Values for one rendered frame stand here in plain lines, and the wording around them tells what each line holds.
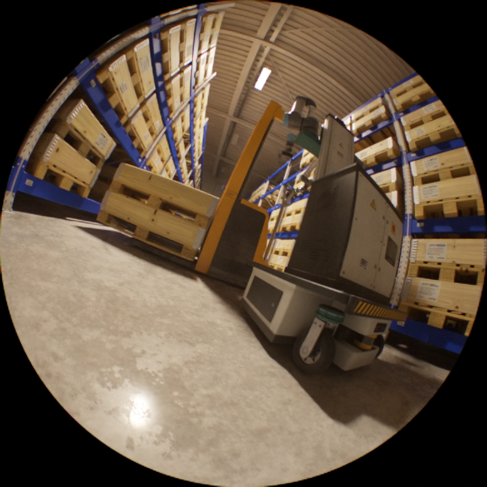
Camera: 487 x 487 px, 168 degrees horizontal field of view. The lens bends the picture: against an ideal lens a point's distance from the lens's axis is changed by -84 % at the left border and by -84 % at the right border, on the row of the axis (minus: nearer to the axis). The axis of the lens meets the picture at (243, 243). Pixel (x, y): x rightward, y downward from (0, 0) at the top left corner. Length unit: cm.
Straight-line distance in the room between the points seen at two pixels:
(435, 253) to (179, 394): 174
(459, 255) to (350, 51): 704
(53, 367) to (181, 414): 26
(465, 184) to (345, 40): 649
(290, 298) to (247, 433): 46
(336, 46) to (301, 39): 124
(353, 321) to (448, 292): 108
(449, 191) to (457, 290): 83
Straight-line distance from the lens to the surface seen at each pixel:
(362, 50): 768
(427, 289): 161
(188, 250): 164
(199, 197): 169
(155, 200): 174
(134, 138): 257
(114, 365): 43
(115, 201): 192
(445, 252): 167
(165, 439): 34
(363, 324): 66
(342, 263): 60
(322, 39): 759
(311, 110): 214
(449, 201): 184
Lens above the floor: 32
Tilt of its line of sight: 5 degrees up
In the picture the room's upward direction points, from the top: 20 degrees clockwise
